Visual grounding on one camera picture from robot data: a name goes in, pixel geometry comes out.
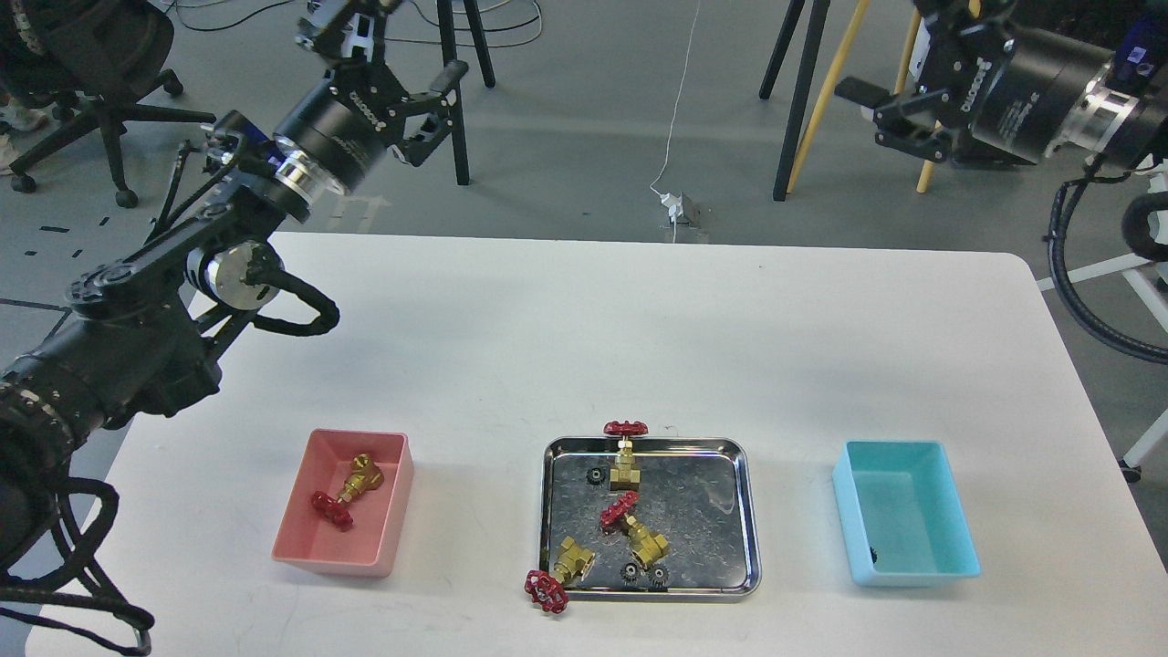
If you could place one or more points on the white power adapter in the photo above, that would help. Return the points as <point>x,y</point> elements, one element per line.
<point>681,210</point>

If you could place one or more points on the blue plastic box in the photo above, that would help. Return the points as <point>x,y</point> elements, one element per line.
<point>900,498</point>

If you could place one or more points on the brass valve tray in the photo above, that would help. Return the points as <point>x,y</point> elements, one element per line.
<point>548,588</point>
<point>648,547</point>

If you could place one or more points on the brass valve red handle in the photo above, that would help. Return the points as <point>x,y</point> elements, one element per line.
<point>364,476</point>

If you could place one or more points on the wooden pole right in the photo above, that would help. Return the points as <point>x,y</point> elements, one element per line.
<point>914,53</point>

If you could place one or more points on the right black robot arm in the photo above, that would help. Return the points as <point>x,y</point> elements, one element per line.
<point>1137,75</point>

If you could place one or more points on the pink plastic box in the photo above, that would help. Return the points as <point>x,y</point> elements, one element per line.
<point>369,549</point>

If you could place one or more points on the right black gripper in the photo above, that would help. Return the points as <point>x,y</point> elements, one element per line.
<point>1024,91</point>

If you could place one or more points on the black stand legs left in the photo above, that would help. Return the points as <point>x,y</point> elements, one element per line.
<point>445,10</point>

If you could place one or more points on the wooden pole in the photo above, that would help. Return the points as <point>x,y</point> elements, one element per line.
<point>809,128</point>
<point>914,53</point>

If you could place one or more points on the brass valve tray bottom left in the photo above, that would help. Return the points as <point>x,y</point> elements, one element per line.
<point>548,588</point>

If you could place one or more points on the shiny metal tray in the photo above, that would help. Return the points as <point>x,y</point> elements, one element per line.
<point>693,490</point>

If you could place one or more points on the brass valve tray centre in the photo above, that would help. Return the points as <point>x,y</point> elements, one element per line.
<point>648,547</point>

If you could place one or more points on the black stand leg right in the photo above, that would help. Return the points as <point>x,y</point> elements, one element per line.
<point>808,58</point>

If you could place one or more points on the brass valve at tray top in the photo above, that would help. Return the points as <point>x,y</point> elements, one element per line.
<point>625,473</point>

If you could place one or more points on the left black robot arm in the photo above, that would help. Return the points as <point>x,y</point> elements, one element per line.
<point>151,327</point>

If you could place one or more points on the black office chair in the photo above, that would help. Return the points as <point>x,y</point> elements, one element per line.
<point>97,60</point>

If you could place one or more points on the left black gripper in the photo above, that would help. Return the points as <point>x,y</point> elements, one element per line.
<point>341,129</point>

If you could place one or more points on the wooden pole left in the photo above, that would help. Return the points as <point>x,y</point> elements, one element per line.
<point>809,128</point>

